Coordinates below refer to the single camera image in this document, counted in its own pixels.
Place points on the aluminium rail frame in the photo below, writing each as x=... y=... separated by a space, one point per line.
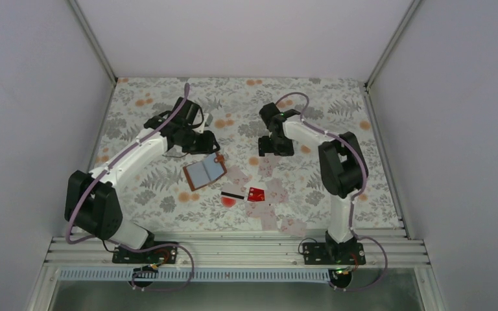
x=244 y=250

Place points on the brown leather card holder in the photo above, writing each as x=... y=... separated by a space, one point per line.
x=205 y=172

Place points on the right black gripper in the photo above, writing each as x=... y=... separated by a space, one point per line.
x=264 y=147

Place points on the blue slotted cable duct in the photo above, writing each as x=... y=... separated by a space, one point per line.
x=198 y=275

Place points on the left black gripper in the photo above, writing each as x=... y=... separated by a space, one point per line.
x=205 y=146

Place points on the red card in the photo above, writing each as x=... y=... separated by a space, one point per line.
x=256 y=195

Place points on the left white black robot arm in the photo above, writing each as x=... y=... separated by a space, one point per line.
x=92 y=207

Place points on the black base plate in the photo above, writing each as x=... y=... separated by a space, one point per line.
x=322 y=254
x=164 y=255

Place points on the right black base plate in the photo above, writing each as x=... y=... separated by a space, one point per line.
x=322 y=254

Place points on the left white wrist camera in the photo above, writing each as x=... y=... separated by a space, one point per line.
x=208 y=119

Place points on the white pink card beside holder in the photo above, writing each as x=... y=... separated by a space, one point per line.
x=237 y=176

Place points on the floral patterned table mat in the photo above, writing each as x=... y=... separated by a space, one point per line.
x=159 y=198

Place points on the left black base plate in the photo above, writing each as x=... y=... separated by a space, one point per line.
x=164 y=255

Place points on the white pink card lowest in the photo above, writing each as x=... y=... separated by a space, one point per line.
x=293 y=227

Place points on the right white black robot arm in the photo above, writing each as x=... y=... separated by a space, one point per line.
x=342 y=168

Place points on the white card black stripe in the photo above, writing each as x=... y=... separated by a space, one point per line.
x=233 y=191

